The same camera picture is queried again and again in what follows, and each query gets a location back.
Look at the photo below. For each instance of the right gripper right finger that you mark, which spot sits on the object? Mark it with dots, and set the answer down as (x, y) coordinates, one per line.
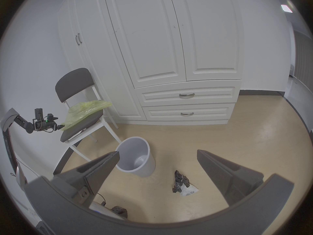
(227, 177)

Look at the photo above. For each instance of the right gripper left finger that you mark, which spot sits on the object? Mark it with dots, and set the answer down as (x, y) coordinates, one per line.
(97, 172)

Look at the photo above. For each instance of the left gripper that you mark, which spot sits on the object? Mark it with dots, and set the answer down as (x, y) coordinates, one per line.
(45, 125)

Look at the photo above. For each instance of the yellow-green plastic bag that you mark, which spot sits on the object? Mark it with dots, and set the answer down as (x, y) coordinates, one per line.
(83, 110)

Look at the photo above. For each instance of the black plastic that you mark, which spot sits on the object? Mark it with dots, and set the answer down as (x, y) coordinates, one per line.
(179, 180)

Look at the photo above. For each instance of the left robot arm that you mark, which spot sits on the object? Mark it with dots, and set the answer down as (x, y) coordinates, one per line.
(29, 127)

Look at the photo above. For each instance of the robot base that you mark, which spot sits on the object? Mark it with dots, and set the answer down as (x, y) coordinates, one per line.
(102, 210)

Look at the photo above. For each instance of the white trash bin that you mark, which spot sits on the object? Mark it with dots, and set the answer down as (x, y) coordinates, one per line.
(146, 165)

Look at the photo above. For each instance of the white printed wrapper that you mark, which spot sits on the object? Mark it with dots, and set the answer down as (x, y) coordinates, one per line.
(190, 191)

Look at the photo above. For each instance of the white chair with grey cushions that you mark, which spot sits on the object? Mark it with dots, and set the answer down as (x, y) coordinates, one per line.
(73, 82)

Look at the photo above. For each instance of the white wardrobe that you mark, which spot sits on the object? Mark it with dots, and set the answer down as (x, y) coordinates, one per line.
(159, 45)

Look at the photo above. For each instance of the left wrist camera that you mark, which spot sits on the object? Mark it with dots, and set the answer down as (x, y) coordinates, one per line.
(50, 117)

